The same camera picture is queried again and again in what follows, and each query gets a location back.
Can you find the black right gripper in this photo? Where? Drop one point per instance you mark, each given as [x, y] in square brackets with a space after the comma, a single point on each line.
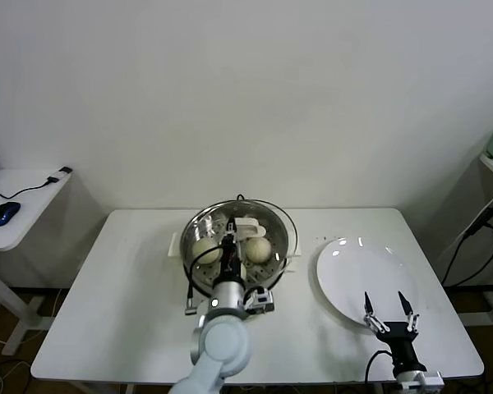
[400, 340]

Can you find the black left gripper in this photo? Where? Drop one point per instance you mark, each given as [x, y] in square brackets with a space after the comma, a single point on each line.
[231, 267]

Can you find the round glass pot lid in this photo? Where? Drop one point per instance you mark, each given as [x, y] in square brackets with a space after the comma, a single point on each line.
[250, 225]

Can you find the white steamed baozi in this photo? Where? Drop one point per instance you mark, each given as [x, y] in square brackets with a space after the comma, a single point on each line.
[258, 250]
[205, 251]

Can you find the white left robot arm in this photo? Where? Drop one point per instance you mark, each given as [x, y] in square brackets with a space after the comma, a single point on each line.
[224, 340]

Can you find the stainless steel steamer basket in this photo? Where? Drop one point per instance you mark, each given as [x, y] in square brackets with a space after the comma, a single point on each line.
[197, 230]

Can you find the white round plate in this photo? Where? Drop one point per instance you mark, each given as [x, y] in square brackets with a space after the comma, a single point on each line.
[353, 279]

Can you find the white electric cooker pot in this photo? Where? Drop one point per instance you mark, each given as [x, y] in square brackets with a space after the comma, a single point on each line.
[291, 264]

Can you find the white side table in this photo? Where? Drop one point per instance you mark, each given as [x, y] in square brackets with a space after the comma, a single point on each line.
[24, 213]

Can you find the blue computer mouse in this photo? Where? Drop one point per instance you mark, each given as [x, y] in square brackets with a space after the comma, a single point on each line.
[2, 214]

